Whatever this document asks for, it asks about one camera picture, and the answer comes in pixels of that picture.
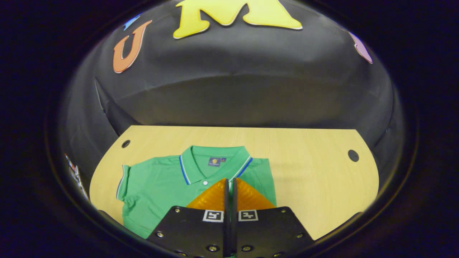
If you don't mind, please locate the green T-shirt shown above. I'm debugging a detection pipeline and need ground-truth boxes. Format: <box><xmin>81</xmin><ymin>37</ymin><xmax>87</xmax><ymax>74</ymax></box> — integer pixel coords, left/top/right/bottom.
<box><xmin>116</xmin><ymin>145</ymin><xmax>277</xmax><ymax>239</ymax></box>

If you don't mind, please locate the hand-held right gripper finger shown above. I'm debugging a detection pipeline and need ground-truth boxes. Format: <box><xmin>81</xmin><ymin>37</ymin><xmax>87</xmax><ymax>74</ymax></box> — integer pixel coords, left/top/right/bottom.
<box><xmin>230</xmin><ymin>178</ymin><xmax>316</xmax><ymax>258</ymax></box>
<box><xmin>147</xmin><ymin>178</ymin><xmax>230</xmax><ymax>258</ymax></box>

